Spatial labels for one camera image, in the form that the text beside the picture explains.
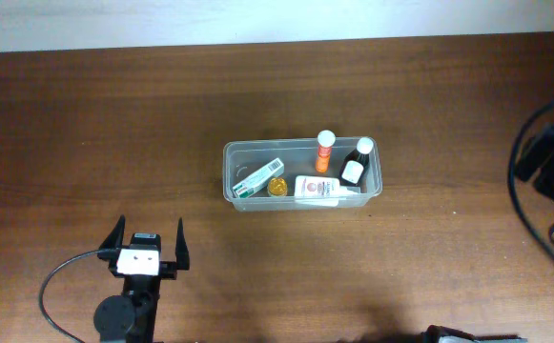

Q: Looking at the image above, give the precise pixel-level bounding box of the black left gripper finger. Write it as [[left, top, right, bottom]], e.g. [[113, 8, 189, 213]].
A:
[[99, 215, 126, 250], [174, 218, 190, 271]]

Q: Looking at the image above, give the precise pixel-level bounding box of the white Panadol medicine box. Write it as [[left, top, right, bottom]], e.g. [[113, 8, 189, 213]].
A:
[[232, 158, 284, 198]]

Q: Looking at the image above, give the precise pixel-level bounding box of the small gold lid jar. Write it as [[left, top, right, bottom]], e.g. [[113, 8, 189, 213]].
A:
[[267, 177, 288, 197]]

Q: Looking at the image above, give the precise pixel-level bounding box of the white lotion bottle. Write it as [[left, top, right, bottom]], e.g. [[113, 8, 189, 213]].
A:
[[294, 175, 360, 207]]

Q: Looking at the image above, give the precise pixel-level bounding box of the orange tube white cap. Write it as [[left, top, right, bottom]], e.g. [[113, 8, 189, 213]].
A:
[[315, 130, 336, 173]]

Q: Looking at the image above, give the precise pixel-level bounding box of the dark syrup bottle white cap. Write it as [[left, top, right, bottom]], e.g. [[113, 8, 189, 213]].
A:
[[339, 137, 374, 187]]

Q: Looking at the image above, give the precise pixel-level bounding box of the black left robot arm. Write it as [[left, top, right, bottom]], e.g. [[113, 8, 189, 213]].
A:
[[93, 216, 190, 342]]

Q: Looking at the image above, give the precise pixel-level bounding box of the clear plastic container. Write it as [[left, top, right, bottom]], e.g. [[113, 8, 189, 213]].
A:
[[222, 138, 383, 212]]

